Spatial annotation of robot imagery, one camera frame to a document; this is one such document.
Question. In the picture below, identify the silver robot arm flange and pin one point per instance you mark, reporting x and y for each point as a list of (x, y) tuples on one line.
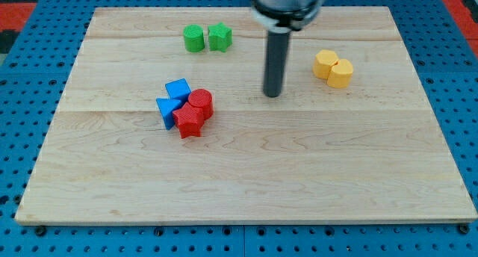
[(283, 16)]

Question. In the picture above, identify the red cylinder block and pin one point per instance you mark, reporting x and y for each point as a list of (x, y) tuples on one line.
[(202, 99)]

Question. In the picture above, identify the red star block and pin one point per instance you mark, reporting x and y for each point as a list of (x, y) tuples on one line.
[(189, 120)]

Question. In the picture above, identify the blue cube block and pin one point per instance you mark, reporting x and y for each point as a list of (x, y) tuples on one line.
[(178, 89)]

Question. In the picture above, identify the light wooden board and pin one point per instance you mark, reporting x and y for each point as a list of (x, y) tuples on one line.
[(368, 153)]

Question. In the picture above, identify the blue triangle block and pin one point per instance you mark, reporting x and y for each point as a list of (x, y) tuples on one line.
[(166, 108)]

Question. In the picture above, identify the green star block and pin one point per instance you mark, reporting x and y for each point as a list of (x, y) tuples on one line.
[(219, 37)]

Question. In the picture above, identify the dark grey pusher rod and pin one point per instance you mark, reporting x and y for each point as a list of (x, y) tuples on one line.
[(275, 62)]

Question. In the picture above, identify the green cylinder block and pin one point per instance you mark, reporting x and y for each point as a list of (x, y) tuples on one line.
[(193, 38)]

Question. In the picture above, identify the yellow hexagon block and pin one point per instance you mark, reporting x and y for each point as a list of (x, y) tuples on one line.
[(324, 60)]

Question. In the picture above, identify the yellow heart block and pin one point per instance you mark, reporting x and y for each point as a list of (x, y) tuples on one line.
[(340, 74)]

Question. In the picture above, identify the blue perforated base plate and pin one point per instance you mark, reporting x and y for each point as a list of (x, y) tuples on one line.
[(35, 71)]

